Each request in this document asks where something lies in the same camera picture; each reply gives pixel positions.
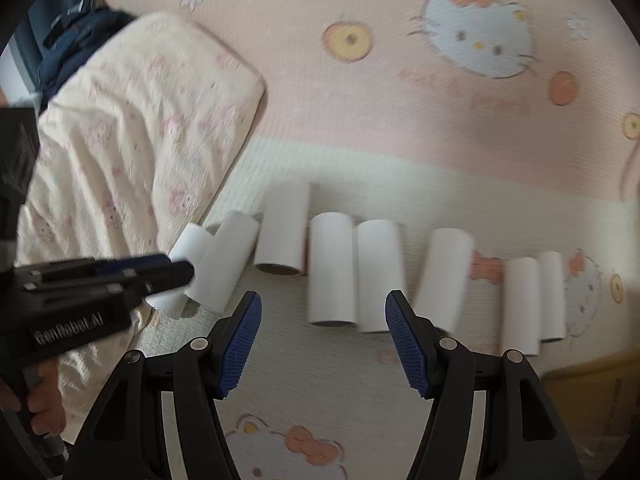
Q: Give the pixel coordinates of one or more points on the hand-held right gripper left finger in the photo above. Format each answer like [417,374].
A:
[242,345]

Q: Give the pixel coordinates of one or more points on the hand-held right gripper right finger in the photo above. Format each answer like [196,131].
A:
[407,350]

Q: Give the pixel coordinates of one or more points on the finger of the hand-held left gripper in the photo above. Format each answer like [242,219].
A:
[165,277]
[135,262]

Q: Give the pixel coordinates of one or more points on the white cardboard tube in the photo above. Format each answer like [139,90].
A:
[187,247]

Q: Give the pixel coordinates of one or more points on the row of white paper rolls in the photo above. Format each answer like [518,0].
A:
[330,270]

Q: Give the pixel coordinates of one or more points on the brown cardboard box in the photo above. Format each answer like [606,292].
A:
[595,390]

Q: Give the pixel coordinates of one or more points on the person's left hand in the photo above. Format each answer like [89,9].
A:
[47,395]

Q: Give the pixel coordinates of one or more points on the cream printed pillow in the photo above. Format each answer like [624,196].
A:
[150,125]

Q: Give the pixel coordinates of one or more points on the pink cartoon print mat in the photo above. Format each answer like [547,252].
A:
[400,135]

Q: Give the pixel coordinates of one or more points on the navy cloth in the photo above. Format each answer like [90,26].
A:
[85,35]

